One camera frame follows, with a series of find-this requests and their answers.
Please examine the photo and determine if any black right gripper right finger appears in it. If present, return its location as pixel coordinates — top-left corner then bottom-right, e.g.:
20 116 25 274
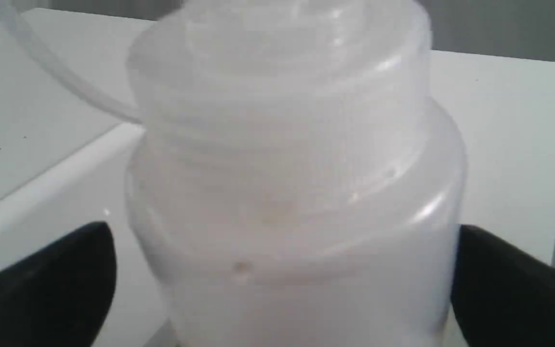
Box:
451 225 555 347

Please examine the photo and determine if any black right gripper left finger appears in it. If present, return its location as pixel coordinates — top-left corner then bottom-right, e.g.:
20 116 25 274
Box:
0 221 118 347

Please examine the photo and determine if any translucent squeeze bottle amber liquid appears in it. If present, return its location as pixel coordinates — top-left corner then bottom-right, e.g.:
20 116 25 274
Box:
0 0 466 347

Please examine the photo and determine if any white rectangular plastic tray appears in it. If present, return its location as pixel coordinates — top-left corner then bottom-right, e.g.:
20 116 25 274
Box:
0 125 176 347

